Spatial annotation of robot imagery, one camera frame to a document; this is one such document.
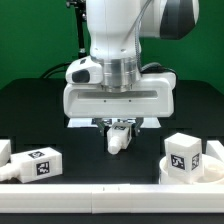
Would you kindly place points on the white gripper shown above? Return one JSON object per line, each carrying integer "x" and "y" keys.
{"x": 151, "y": 96}

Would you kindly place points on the paper sheet with tags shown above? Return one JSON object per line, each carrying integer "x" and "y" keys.
{"x": 92, "y": 122}

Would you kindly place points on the white U-shaped obstacle fence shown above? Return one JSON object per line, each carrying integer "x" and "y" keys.
{"x": 34, "y": 197}

